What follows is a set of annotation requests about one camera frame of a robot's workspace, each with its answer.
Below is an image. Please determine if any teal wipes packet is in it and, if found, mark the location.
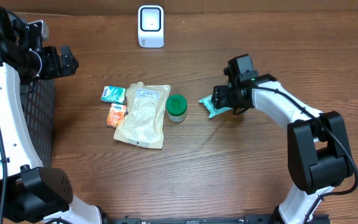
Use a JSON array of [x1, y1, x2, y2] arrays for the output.
[[199, 95, 231, 119]]

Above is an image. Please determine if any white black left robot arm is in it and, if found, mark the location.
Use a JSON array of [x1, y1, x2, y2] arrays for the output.
[[0, 7, 109, 224]]

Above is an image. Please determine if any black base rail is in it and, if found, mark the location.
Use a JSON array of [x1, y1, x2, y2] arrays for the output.
[[112, 215, 278, 224]]

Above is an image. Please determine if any beige pouch bag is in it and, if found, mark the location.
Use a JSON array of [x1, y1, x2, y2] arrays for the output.
[[114, 82, 171, 149]]

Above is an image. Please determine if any white barcode scanner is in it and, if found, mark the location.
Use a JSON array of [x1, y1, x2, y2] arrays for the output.
[[137, 5, 164, 49]]

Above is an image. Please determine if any orange tissue packet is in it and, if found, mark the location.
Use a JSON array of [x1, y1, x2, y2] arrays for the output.
[[106, 103, 127, 128]]

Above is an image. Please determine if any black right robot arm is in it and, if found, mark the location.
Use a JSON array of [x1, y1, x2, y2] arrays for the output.
[[211, 54, 358, 224]]

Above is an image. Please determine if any grey plastic basket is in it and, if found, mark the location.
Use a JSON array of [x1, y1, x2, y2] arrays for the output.
[[20, 81, 55, 167]]

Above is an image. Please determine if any green tissue packet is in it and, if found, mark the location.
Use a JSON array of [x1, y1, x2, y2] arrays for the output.
[[101, 86, 126, 105]]

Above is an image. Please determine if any green lid jar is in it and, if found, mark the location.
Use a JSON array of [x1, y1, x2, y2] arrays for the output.
[[166, 95, 188, 123]]

